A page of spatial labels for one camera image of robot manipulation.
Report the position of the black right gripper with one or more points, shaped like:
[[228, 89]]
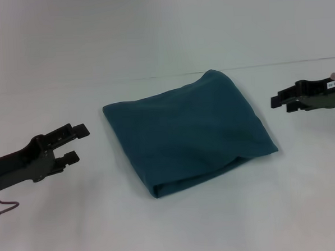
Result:
[[320, 93]]

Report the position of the blue t-shirt with white print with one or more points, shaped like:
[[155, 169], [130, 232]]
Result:
[[187, 133]]

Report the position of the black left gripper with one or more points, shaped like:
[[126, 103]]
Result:
[[20, 167]]

